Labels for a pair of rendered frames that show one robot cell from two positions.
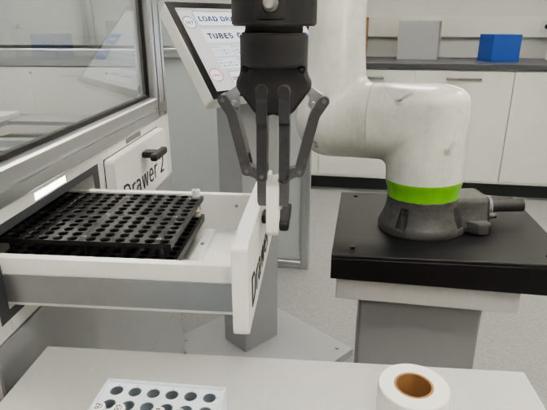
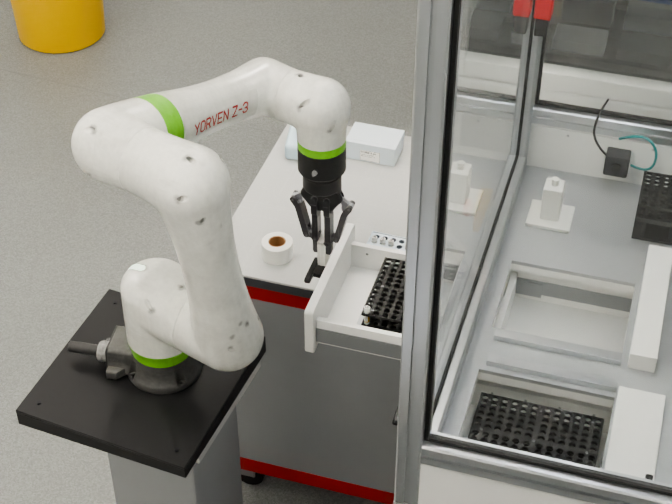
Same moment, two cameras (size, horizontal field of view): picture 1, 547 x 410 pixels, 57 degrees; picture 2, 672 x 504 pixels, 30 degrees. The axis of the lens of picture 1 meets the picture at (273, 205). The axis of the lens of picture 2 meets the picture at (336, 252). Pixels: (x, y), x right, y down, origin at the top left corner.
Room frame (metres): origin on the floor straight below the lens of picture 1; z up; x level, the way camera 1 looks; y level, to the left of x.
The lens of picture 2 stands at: (2.47, 0.42, 2.55)
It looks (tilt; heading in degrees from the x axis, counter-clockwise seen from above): 40 degrees down; 192
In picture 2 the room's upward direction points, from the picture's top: straight up
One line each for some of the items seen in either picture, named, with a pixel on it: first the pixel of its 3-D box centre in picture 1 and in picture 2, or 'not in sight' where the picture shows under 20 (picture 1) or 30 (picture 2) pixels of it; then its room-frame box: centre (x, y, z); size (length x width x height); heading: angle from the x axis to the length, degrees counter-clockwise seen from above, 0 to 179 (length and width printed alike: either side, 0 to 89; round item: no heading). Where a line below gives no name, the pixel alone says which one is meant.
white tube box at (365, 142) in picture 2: not in sight; (374, 144); (-0.02, 0.00, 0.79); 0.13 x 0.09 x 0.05; 84
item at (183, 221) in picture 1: (182, 219); (378, 286); (0.62, 0.12, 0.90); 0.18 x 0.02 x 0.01; 175
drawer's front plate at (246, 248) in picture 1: (255, 237); (330, 285); (0.61, 0.02, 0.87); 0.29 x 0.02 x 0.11; 175
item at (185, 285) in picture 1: (104, 239); (431, 309); (0.63, 0.23, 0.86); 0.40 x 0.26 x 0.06; 85
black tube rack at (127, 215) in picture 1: (110, 236); (427, 307); (0.63, 0.22, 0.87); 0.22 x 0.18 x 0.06; 85
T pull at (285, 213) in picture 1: (276, 216); (317, 271); (0.61, 0.00, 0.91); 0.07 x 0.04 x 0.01; 175
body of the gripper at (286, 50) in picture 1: (273, 73); (322, 189); (0.58, 0.00, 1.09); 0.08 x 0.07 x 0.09; 85
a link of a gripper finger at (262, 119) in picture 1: (262, 133); (328, 218); (0.58, 0.01, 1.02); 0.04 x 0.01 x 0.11; 175
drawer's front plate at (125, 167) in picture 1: (141, 169); not in sight; (0.95, 0.26, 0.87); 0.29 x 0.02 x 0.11; 175
